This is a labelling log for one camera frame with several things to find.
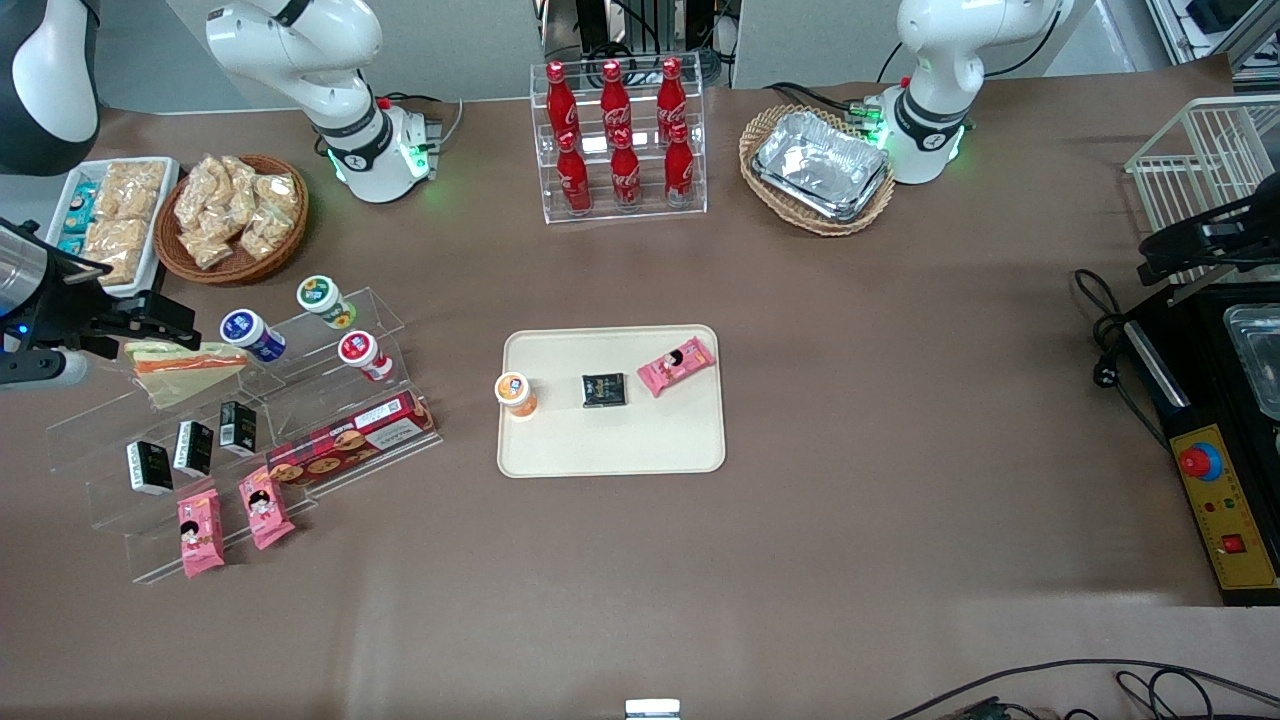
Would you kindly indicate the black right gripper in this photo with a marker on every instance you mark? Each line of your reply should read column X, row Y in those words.
column 68, row 306

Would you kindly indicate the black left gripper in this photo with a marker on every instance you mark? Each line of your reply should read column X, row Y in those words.
column 1222, row 234

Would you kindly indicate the triangle sandwich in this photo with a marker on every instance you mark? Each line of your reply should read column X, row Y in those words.
column 185, row 375

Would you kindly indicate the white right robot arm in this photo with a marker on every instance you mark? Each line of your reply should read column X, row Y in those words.
column 300, row 50

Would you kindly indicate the aluminium foil tray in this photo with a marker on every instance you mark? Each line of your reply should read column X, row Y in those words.
column 820, row 165

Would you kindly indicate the cream plastic tray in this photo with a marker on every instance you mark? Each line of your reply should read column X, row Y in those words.
column 640, row 440

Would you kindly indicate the tan cracker pack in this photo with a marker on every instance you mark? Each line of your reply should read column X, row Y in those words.
column 132, row 190
column 118, row 250

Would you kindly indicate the clear bag fried snacks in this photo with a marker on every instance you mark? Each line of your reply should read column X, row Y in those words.
column 195, row 200
column 228, row 178
column 270, row 215
column 208, row 248

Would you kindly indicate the teal snack packet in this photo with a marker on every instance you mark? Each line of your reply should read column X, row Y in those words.
column 82, row 203
column 71, row 245

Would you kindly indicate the blue lid cup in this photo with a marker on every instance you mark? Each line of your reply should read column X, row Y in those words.
column 250, row 333

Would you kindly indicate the brown wicker basket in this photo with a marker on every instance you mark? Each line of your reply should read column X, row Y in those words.
column 240, row 268

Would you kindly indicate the white rectangular dish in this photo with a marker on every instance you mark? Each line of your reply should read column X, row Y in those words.
column 168, row 200

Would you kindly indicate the small black carton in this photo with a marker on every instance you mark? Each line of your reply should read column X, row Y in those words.
column 238, row 428
column 193, row 448
column 150, row 468

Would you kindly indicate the clear glass container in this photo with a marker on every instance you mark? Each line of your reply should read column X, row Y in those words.
column 1258, row 355

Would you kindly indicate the black machine yellow panel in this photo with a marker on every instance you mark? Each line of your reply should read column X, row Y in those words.
column 1200, row 400

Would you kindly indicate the clear acrylic tiered stand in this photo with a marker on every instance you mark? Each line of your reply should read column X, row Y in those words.
column 300, row 410

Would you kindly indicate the green lid cup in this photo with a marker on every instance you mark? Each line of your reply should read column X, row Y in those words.
column 324, row 300

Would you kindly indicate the red emergency stop button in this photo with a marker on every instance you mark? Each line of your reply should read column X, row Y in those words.
column 1198, row 461

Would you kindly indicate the pink snack packet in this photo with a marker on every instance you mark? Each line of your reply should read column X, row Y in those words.
column 265, row 508
column 200, row 533
column 676, row 365

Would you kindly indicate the red lid cup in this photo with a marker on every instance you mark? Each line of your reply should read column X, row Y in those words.
column 362, row 354

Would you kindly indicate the red cookie box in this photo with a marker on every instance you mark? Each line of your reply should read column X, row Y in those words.
column 350, row 440

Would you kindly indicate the light wicker basket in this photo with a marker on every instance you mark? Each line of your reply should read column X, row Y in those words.
column 850, row 222

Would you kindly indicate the orange lid cup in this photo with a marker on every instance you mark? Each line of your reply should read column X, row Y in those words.
column 515, row 392

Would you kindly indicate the red cola bottle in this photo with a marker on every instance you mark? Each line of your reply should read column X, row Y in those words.
column 574, row 178
column 626, row 175
column 679, row 170
column 560, row 100
column 671, row 95
column 615, row 98

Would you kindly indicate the black snack packet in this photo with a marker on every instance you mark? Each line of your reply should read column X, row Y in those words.
column 605, row 390

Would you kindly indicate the clear acrylic bottle rack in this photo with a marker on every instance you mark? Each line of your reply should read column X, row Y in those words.
column 700, row 150

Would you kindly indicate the small white box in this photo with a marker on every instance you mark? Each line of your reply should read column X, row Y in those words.
column 652, row 710

